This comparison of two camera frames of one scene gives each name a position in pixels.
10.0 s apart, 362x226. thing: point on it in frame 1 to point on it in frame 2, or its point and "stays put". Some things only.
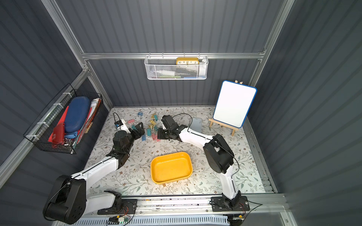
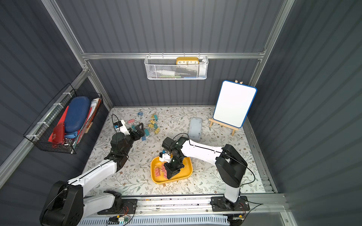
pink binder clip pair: (154, 137) to (158, 170)
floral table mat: (158, 166) stays put
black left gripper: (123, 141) stays put
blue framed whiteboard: (233, 104) stays put
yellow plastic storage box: (171, 167) stays put
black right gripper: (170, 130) to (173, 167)
